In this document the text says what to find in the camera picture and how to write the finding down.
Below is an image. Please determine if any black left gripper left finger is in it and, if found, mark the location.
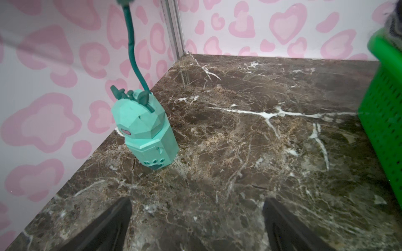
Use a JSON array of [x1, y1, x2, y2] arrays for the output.
[[59, 197, 132, 251]]

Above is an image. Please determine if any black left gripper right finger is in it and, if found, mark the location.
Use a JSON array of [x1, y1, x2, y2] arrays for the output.
[[262, 198, 334, 251]]

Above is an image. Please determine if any dark grey striped scarf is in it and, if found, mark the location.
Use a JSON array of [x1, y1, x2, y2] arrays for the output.
[[384, 0, 402, 51]]

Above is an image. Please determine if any green plastic basket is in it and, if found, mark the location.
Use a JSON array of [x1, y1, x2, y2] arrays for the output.
[[358, 28, 402, 202]]

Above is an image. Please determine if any mint green bottle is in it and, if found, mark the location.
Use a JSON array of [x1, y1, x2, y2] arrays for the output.
[[110, 1, 179, 170]]

